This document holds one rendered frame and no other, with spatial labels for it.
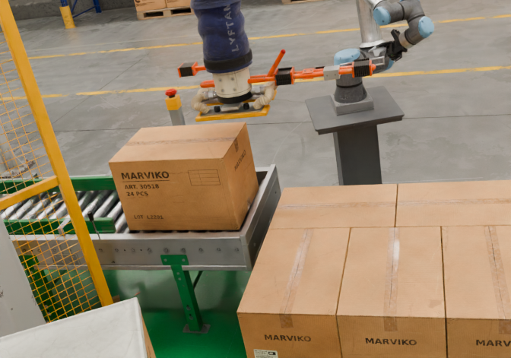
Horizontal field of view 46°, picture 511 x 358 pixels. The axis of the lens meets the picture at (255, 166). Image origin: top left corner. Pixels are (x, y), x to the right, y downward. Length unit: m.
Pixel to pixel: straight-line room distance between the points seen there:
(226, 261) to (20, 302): 0.95
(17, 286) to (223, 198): 0.99
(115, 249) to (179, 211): 0.37
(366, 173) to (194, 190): 1.22
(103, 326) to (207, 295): 1.74
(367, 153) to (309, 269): 1.21
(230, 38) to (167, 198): 0.85
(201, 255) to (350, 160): 1.17
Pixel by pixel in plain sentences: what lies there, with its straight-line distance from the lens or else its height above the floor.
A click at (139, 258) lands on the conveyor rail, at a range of 3.11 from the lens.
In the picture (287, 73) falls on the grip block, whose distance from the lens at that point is 2.79.
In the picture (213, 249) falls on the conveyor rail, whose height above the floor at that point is 0.53.
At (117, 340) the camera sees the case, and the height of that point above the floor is 1.02.
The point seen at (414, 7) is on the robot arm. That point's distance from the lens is 3.14.
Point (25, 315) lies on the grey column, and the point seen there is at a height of 0.71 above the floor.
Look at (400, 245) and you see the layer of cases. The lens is 2.73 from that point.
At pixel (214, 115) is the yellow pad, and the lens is 2.81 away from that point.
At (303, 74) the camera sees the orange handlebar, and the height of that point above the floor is 1.24.
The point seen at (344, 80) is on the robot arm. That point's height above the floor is 0.94.
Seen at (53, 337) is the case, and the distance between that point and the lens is 1.88.
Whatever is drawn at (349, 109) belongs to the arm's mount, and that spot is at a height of 0.78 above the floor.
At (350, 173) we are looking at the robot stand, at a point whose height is 0.37.
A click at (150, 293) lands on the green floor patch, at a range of 3.67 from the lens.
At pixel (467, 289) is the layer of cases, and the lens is 2.49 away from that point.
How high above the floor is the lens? 2.11
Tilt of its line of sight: 26 degrees down
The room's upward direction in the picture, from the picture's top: 11 degrees counter-clockwise
